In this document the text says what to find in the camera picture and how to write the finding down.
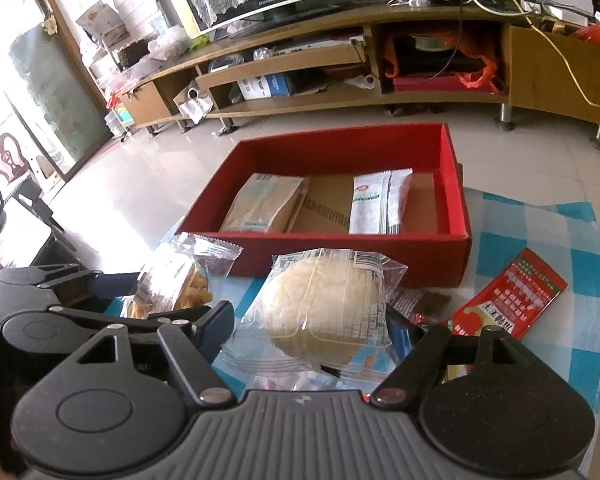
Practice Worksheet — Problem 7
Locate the waffle snack bag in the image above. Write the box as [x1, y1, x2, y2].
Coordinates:
[121, 233, 242, 320]

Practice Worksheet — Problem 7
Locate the round white cake package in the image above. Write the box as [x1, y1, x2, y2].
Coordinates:
[221, 248, 407, 382]

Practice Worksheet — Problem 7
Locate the beige bread package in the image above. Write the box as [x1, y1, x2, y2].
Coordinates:
[220, 174, 309, 233]

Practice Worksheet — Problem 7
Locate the red ketchup style packet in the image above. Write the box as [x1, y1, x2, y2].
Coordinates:
[445, 248, 568, 339]

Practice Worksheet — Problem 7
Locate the white long snack pack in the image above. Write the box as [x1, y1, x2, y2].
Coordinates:
[349, 168, 414, 235]

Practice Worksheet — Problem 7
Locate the red yellow snack bag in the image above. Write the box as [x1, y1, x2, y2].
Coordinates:
[442, 364, 474, 384]

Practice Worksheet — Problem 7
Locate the red cardboard box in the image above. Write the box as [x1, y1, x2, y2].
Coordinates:
[178, 124, 471, 288]

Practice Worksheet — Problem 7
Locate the blue white appliance box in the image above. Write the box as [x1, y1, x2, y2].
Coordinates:
[237, 74, 294, 101]

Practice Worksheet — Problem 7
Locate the wooden tv stand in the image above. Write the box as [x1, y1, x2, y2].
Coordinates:
[119, 4, 600, 129]

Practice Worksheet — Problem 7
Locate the orange plastic bag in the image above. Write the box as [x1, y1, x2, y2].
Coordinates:
[381, 30, 504, 94]

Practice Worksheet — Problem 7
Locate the yellow cable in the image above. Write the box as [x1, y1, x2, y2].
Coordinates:
[444, 0, 600, 111]

